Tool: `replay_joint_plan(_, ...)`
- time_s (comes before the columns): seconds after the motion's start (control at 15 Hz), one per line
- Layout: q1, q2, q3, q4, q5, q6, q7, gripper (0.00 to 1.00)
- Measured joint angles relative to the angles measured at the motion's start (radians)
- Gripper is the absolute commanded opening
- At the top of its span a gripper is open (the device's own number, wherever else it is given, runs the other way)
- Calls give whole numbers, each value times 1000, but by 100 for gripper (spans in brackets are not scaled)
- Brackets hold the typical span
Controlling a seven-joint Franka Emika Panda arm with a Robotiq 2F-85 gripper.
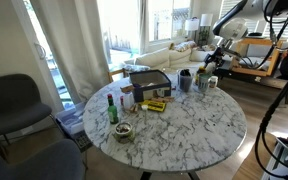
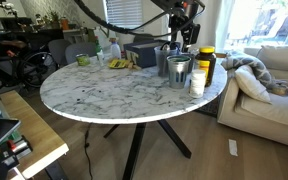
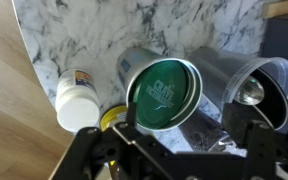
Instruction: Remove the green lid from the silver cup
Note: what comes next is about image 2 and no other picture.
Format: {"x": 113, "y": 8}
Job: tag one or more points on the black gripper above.
{"x": 183, "y": 21}

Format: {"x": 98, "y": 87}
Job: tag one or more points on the green round lid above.
{"x": 178, "y": 59}

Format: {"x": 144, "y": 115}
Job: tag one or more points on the grey translucent plastic cup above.
{"x": 161, "y": 61}

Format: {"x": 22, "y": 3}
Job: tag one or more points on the dark blue open box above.
{"x": 142, "y": 53}

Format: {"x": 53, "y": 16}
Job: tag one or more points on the white curtain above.
{"x": 222, "y": 23}

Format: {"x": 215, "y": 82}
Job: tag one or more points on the white pill bottle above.
{"x": 197, "y": 85}

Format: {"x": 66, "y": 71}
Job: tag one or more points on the small wooden block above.
{"x": 136, "y": 66}
{"x": 128, "y": 64}

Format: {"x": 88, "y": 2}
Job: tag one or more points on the white window blind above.
{"x": 124, "y": 14}

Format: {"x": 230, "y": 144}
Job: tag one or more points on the white plastic bottle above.
{"x": 115, "y": 50}

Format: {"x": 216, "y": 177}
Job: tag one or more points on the yellow and black flat box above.
{"x": 117, "y": 63}

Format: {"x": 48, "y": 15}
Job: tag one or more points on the grey patterned blanket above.
{"x": 250, "y": 65}

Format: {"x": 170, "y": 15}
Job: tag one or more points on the small white-capped tube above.
{"x": 100, "y": 59}

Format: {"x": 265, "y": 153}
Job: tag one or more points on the plain white cushion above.
{"x": 252, "y": 85}

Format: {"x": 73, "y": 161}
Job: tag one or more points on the grey upholstered chair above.
{"x": 80, "y": 51}
{"x": 59, "y": 50}

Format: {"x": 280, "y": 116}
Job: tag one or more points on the black table base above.
{"x": 139, "y": 146}

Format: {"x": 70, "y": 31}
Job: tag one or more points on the orange container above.
{"x": 64, "y": 23}

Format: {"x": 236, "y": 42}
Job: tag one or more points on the cream sofa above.
{"x": 270, "y": 116}

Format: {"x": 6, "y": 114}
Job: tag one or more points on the white paper scrap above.
{"x": 233, "y": 147}

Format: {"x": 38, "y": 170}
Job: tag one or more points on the potted green plant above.
{"x": 49, "y": 20}

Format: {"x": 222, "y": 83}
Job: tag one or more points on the black cabinet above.
{"x": 34, "y": 35}

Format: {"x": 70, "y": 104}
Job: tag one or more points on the black bicycle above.
{"x": 24, "y": 60}

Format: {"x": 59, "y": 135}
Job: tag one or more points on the light wooden desk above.
{"x": 34, "y": 130}

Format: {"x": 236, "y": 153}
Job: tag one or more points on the red and black device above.
{"x": 15, "y": 151}

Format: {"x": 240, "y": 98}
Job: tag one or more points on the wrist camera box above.
{"x": 196, "y": 33}

